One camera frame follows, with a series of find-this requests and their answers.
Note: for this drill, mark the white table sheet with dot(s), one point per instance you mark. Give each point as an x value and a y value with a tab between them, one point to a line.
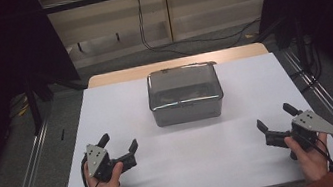
199	162

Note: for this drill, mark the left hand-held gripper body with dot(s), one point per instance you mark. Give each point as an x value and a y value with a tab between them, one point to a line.
97	160

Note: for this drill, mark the light wooden table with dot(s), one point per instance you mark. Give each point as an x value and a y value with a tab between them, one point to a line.
117	76

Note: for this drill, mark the person's right hand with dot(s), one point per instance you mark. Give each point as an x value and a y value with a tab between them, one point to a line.
314	163

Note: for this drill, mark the small black stick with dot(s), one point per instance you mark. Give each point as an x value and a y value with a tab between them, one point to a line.
62	134

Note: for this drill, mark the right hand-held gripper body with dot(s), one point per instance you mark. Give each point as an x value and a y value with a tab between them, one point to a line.
311	123

